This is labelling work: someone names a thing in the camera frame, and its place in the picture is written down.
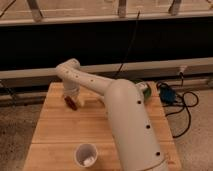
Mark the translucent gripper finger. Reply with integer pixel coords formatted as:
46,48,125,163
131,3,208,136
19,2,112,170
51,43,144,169
74,94,85,107

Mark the red chili pepper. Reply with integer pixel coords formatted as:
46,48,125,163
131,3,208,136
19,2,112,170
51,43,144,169
64,96,77,111

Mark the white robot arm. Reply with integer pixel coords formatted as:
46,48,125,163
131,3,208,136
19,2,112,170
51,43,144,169
56,59,169,171

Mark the white sponge block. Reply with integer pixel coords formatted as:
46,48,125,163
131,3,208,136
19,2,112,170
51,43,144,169
98,96,105,104

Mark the white paper cup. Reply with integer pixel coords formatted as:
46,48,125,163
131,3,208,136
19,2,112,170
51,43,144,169
74,143,98,168

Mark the white tube in bowl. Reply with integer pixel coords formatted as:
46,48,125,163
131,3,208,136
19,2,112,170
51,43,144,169
137,82,148,91

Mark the green bowl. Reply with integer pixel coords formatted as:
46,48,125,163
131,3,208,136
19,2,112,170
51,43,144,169
136,81,152,101

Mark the blue power adapter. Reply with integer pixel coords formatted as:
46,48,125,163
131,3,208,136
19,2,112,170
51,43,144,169
160,88,176,103

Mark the black hanging cable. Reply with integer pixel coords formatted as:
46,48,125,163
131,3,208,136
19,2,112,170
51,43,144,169
111,10,142,81

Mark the black cable on floor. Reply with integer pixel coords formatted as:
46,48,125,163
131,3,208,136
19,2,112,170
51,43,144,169
155,71,200,140

